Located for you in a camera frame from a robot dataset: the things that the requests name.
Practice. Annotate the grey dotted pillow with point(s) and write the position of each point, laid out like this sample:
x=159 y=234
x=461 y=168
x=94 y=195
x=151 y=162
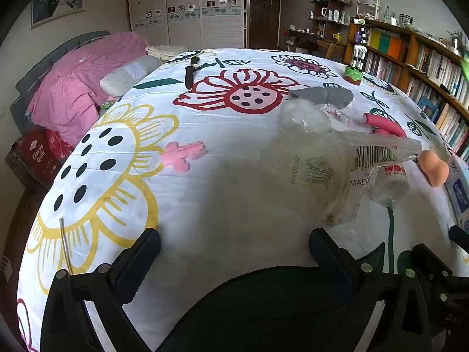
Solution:
x=128 y=75

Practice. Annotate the blue white tissue packet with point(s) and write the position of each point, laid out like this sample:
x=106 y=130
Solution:
x=460 y=190

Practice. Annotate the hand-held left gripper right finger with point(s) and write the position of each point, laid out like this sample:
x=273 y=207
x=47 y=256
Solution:
x=328 y=260

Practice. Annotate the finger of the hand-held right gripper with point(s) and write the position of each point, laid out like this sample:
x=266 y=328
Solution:
x=439 y=267
x=460 y=234

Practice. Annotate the wooden bookshelf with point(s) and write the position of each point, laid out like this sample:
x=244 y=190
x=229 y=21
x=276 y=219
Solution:
x=410 y=49

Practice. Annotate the wooden desk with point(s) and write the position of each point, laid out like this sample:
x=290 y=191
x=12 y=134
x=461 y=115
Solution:
x=311 y=38

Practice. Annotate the pink cross-shaped toy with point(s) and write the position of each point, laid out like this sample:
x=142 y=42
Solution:
x=183 y=154

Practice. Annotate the dark wooden door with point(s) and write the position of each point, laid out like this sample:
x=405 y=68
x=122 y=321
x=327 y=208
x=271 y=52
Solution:
x=264 y=18

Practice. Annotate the pink foam hair roller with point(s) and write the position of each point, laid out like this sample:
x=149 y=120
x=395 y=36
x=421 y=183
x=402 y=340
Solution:
x=384 y=123

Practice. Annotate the folded cream cloth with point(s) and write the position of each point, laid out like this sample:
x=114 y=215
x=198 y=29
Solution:
x=165 y=51

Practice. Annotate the crumpled clear plastic bag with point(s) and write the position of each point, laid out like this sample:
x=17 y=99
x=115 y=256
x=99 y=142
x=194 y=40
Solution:
x=302 y=117

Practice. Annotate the white sliding-door wardrobe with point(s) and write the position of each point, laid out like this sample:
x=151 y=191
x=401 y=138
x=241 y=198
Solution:
x=183 y=7

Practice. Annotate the glass bottle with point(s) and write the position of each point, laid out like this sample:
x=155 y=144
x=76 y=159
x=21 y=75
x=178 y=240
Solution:
x=387 y=15

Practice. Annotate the small wooden shelf unit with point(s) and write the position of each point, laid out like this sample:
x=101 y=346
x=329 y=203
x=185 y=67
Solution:
x=331 y=22

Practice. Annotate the large clear plastic bag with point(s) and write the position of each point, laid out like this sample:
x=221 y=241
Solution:
x=311 y=161

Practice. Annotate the white floral bed sheet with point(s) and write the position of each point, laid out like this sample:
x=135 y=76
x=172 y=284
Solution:
x=220 y=198

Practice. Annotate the striped giraffe toy green base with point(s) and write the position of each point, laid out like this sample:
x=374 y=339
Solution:
x=353 y=75

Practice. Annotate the black wrist watch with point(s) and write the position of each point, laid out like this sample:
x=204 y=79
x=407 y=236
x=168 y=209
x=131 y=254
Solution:
x=189 y=75

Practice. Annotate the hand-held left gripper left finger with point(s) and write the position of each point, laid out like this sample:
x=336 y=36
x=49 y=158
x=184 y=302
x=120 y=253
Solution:
x=143 y=260

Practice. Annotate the grey padded headboard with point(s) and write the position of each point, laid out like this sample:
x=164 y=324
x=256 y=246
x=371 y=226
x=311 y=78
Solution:
x=36 y=73

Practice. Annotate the red quilt box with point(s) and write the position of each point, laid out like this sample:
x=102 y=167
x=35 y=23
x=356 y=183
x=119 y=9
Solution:
x=38 y=157

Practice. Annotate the rows of books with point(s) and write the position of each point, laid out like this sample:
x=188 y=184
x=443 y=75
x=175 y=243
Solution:
x=436 y=66

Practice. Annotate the thin metal rod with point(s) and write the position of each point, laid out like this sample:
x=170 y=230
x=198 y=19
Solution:
x=65 y=245

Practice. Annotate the pink duvet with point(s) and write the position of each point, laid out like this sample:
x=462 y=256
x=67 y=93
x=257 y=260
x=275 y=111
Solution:
x=84 y=80

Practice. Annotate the white plastic rack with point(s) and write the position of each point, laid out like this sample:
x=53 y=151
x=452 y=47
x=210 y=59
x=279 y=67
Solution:
x=370 y=5

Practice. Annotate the peach makeup sponge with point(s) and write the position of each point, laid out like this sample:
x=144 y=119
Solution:
x=434 y=168

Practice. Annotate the framed wall photo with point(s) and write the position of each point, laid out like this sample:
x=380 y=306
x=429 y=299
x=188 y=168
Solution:
x=56 y=5

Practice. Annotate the clear wrapper red print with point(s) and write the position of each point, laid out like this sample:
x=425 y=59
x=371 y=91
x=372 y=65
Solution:
x=342 y=119

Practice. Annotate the white mug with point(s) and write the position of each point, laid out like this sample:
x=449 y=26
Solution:
x=324 y=12

